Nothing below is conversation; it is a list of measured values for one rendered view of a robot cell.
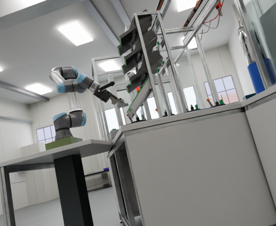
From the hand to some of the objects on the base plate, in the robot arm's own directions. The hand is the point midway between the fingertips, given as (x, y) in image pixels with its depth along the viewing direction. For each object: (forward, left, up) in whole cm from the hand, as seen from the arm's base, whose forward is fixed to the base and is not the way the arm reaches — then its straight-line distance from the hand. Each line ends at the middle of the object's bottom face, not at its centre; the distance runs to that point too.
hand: (120, 101), depth 195 cm
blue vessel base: (+100, +8, -31) cm, 104 cm away
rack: (+28, +2, -28) cm, 40 cm away
